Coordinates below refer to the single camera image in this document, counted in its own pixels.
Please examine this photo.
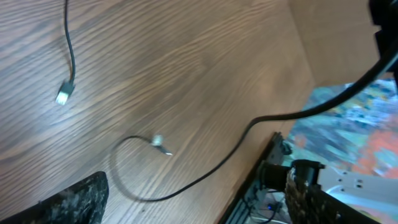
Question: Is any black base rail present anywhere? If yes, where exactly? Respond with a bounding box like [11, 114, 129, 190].
[218, 132, 292, 224]

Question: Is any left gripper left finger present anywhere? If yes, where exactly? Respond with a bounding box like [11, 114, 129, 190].
[1, 171, 109, 224]

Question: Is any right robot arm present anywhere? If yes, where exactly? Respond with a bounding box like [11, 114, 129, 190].
[292, 159, 397, 215]

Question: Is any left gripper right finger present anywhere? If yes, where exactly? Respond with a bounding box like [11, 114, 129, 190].
[285, 167, 379, 224]

